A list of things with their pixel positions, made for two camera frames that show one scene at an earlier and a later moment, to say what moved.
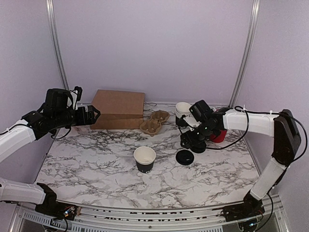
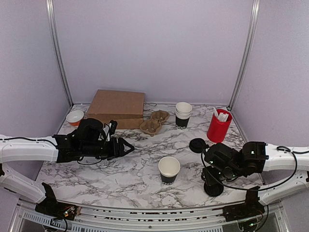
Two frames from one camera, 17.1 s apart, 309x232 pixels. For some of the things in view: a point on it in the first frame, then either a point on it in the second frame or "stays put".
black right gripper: x=184 y=138 to x=209 y=181
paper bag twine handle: x=150 y=103 stays put
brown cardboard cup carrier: x=152 y=126 stays put
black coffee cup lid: x=185 y=157 to x=213 y=190
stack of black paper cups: x=182 y=108 stays put
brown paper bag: x=119 y=109 stays put
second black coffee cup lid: x=198 y=148 stays put
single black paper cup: x=145 y=157 to x=169 y=167
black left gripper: x=82 y=120 to x=120 y=152
